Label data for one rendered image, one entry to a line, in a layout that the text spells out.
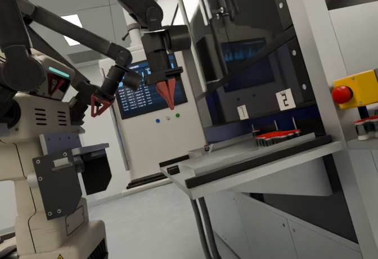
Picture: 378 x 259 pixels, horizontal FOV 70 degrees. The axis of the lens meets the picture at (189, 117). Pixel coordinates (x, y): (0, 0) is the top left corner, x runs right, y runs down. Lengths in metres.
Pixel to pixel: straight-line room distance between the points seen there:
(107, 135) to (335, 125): 5.65
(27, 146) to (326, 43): 0.83
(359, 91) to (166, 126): 1.13
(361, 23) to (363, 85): 0.23
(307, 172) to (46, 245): 0.71
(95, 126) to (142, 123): 4.61
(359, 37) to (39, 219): 0.96
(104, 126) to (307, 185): 5.59
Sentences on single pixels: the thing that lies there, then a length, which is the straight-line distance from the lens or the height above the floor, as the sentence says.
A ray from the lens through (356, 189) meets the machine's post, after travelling 0.81.
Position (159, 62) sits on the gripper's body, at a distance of 0.71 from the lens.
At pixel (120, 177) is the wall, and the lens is 6.19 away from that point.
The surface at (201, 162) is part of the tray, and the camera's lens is 0.93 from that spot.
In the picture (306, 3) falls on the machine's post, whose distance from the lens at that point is 0.80.
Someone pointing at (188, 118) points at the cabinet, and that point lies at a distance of 1.60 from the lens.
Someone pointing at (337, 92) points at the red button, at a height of 1.00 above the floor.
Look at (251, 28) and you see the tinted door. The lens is 1.04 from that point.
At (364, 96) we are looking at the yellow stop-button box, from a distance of 0.69.
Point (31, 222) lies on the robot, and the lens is 0.85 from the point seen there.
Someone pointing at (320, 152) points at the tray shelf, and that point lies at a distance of 0.75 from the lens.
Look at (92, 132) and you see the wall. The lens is 6.20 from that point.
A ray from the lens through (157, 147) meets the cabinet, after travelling 1.61.
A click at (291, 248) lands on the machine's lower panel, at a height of 0.45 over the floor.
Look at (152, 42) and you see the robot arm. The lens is 0.72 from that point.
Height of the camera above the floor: 1.01
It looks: 3 degrees up
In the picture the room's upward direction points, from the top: 15 degrees counter-clockwise
